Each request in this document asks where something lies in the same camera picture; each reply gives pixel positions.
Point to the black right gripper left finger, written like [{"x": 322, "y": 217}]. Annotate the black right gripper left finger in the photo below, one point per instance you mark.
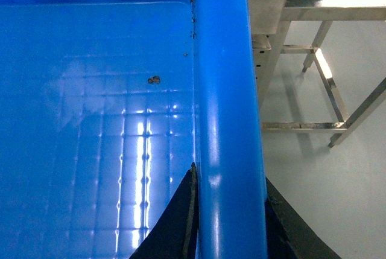
[{"x": 175, "y": 233}]

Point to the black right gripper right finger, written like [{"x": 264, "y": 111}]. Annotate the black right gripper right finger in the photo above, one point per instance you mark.
[{"x": 288, "y": 235}]

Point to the large blue plastic crate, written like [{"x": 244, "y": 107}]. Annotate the large blue plastic crate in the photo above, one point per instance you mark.
[{"x": 105, "y": 104}]

